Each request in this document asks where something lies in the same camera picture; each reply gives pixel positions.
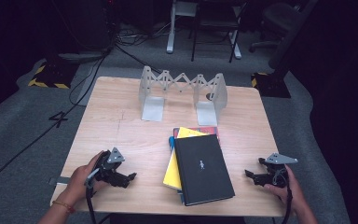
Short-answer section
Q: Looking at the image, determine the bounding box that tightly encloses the red beaded bracelet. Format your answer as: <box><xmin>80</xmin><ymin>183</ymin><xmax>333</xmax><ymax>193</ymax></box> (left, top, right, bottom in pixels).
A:
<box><xmin>51</xmin><ymin>200</ymin><xmax>76</xmax><ymax>215</ymax></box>

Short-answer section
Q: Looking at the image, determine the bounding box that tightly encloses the tangled floor cable bundle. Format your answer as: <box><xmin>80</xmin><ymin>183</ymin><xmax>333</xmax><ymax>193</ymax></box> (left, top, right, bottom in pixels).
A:
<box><xmin>115</xmin><ymin>21</ymin><xmax>175</xmax><ymax>48</ymax></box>

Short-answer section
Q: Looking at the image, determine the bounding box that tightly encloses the yellow-black striped stand base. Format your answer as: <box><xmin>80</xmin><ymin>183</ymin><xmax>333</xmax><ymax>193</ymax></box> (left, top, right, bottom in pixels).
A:
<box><xmin>27</xmin><ymin>60</ymin><xmax>80</xmax><ymax>90</ymax></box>
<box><xmin>251</xmin><ymin>72</ymin><xmax>292</xmax><ymax>99</ymax></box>

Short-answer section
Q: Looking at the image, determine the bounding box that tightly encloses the dark slanted stand post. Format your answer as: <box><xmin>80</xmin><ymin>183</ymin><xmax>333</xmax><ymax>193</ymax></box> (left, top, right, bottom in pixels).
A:
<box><xmin>267</xmin><ymin>0</ymin><xmax>320</xmax><ymax>70</ymax></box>

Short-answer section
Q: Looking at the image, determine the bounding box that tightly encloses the hand-held gripper cable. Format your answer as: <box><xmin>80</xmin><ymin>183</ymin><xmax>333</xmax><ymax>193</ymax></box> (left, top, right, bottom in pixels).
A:
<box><xmin>85</xmin><ymin>186</ymin><xmax>99</xmax><ymax>224</ymax></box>
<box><xmin>281</xmin><ymin>185</ymin><xmax>294</xmax><ymax>224</ymax></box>

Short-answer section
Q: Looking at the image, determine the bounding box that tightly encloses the red illustrated book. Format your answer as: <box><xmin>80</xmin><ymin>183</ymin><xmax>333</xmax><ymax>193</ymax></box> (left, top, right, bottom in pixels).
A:
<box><xmin>172</xmin><ymin>125</ymin><xmax>220</xmax><ymax>141</ymax></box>

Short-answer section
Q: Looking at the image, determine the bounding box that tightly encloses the white expandable book rack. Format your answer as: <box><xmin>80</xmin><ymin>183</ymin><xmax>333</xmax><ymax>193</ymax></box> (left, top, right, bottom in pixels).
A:
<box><xmin>138</xmin><ymin>65</ymin><xmax>228</xmax><ymax>127</ymax></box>

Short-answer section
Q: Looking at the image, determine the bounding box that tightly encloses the white desk frame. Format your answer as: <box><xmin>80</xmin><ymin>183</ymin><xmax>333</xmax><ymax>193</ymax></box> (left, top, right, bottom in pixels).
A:
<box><xmin>166</xmin><ymin>0</ymin><xmax>242</xmax><ymax>60</ymax></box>

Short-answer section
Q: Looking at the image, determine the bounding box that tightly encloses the yellow paperback book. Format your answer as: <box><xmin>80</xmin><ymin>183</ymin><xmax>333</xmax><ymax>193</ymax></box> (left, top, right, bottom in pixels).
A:
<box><xmin>162</xmin><ymin>126</ymin><xmax>211</xmax><ymax>190</ymax></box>

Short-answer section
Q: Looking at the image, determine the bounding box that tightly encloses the black office chair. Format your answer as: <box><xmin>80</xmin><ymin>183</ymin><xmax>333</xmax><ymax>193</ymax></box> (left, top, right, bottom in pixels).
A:
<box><xmin>249</xmin><ymin>1</ymin><xmax>306</xmax><ymax>54</ymax></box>

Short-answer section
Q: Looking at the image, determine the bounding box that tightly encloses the dark equipment cabinet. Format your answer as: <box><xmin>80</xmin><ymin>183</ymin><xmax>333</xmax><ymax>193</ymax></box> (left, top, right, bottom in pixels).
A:
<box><xmin>50</xmin><ymin>0</ymin><xmax>116</xmax><ymax>54</ymax></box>

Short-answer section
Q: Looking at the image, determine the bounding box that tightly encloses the black folding chair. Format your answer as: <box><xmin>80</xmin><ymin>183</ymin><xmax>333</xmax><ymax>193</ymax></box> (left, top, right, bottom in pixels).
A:
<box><xmin>190</xmin><ymin>0</ymin><xmax>250</xmax><ymax>63</ymax></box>

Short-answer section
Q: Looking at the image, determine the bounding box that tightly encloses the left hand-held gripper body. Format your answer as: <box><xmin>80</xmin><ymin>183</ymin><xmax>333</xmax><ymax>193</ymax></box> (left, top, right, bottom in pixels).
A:
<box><xmin>85</xmin><ymin>147</ymin><xmax>129</xmax><ymax>189</ymax></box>

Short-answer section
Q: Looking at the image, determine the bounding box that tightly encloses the person's left hand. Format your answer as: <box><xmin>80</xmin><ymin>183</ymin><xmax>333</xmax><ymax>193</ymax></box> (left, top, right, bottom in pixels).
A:
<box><xmin>62</xmin><ymin>150</ymin><xmax>108</xmax><ymax>204</ymax></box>

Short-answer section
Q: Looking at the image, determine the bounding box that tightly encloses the long black floor cable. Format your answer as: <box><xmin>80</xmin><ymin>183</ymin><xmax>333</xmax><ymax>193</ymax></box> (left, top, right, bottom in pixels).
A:
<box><xmin>0</xmin><ymin>46</ymin><xmax>119</xmax><ymax>195</ymax></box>

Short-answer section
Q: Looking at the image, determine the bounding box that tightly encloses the black hardcover book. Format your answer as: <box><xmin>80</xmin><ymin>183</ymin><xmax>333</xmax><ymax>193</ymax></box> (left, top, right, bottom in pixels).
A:
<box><xmin>173</xmin><ymin>133</ymin><xmax>236</xmax><ymax>207</ymax></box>

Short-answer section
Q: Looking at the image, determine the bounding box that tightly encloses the person's right hand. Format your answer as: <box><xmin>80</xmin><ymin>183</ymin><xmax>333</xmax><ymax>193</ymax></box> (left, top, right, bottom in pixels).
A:
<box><xmin>263</xmin><ymin>163</ymin><xmax>308</xmax><ymax>216</ymax></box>

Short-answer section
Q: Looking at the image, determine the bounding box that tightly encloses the short black floor cable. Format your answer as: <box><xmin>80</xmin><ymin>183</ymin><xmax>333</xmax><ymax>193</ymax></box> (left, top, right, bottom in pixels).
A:
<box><xmin>115</xmin><ymin>43</ymin><xmax>162</xmax><ymax>75</ymax></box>

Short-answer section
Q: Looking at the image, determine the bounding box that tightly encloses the right hand-held gripper cable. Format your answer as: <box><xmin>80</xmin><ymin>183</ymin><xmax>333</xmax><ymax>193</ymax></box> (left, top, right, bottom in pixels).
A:
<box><xmin>281</xmin><ymin>185</ymin><xmax>294</xmax><ymax>224</ymax></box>

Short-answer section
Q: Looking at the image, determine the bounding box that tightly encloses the grey flat base plate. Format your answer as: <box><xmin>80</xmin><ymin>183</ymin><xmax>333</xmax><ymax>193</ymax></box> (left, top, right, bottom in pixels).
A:
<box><xmin>57</xmin><ymin>50</ymin><xmax>108</xmax><ymax>64</ymax></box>

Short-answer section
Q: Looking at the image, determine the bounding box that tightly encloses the left hand-held gripper cable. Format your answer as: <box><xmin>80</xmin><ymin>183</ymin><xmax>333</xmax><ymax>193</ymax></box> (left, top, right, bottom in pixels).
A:
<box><xmin>85</xmin><ymin>186</ymin><xmax>99</xmax><ymax>224</ymax></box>

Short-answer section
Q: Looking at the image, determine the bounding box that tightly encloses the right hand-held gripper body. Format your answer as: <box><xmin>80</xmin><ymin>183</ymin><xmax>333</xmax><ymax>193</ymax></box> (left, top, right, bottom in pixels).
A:
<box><xmin>260</xmin><ymin>152</ymin><xmax>298</xmax><ymax>189</ymax></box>

